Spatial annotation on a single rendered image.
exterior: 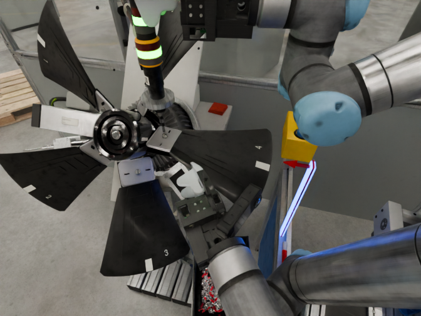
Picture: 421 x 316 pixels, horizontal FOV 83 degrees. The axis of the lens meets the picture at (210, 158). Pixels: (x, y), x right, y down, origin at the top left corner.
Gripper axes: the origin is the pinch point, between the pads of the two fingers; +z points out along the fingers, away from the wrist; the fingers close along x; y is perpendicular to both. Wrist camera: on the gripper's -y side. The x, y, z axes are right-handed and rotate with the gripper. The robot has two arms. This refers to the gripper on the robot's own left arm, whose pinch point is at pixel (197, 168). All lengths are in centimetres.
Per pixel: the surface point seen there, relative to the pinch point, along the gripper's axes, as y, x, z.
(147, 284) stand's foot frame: 39, 106, 20
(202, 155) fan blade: -2.2, -0.7, 2.5
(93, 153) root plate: 22.4, 2.1, 18.8
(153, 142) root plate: 7.0, -2.4, 10.4
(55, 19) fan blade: 17.9, -24.2, 36.4
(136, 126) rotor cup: 9.1, -7.5, 11.2
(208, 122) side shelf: -21, 34, 53
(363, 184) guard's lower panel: -102, 89, 14
